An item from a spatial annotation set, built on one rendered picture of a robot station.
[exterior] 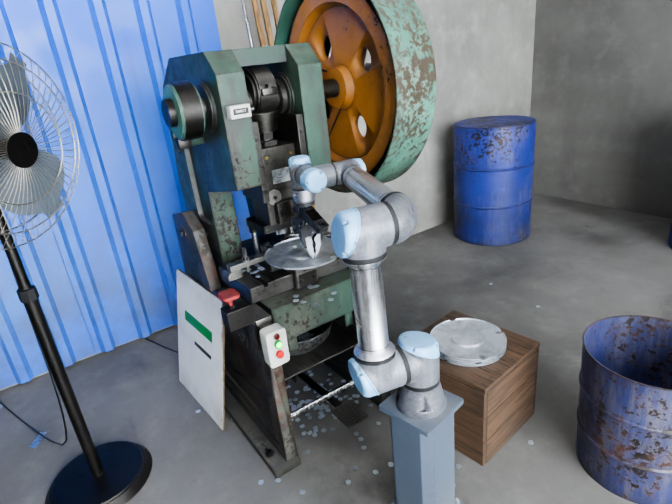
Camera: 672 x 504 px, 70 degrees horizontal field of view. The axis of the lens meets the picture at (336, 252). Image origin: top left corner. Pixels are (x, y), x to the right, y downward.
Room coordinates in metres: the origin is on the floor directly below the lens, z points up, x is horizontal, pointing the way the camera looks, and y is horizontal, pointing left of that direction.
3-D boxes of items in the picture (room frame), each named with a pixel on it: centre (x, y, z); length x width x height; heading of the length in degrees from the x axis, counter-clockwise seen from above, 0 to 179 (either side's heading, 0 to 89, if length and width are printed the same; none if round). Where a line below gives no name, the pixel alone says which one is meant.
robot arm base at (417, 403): (1.16, -0.21, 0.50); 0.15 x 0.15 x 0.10
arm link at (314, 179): (1.51, 0.04, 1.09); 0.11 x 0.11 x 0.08; 20
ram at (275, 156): (1.76, 0.19, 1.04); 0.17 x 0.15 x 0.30; 33
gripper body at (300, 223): (1.60, 0.09, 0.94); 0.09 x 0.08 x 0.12; 33
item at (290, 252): (1.64, 0.12, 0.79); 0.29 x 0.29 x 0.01
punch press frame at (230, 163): (1.91, 0.29, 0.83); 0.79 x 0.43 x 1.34; 33
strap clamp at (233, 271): (1.70, 0.36, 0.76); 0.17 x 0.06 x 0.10; 123
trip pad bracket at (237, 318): (1.43, 0.35, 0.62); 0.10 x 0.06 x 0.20; 123
